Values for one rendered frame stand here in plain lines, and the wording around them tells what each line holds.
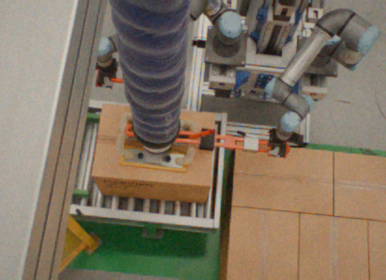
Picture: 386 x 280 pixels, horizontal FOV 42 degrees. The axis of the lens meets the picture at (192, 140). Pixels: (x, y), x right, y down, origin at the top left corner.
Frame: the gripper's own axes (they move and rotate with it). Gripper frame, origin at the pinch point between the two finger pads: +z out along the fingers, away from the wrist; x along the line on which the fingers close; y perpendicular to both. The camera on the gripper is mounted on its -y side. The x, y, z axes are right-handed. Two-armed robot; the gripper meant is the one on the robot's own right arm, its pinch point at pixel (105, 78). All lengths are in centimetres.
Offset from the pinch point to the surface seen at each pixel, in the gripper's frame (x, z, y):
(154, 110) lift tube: -37, -55, 31
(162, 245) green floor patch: -65, 108, 37
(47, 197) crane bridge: -104, -195, 35
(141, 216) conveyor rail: -59, 48, 25
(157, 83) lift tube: -37, -78, 32
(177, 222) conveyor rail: -59, 48, 45
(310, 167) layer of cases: -17, 53, 121
